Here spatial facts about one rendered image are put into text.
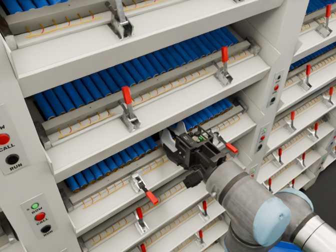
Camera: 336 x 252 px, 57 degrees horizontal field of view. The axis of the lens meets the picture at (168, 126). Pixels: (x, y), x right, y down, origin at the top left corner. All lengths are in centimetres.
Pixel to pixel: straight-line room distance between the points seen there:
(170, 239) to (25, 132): 77
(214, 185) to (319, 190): 150
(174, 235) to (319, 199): 114
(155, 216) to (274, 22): 63
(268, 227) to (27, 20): 53
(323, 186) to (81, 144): 175
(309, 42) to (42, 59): 78
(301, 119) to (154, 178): 77
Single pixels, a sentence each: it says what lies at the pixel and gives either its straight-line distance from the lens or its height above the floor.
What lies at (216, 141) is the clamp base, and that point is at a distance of 89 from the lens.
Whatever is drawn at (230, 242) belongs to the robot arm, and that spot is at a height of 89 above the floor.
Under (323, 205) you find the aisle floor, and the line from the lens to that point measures 206.
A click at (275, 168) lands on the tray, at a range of 143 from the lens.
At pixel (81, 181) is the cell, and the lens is 77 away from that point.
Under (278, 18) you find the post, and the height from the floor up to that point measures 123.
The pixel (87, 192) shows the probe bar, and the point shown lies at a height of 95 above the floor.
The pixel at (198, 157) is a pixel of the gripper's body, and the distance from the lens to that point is 72.
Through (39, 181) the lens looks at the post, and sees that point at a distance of 59.
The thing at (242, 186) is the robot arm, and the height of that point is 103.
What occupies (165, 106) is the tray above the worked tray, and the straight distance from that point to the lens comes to 69.
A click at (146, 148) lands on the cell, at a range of 82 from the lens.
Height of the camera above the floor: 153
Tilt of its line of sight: 41 degrees down
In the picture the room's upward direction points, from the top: straight up
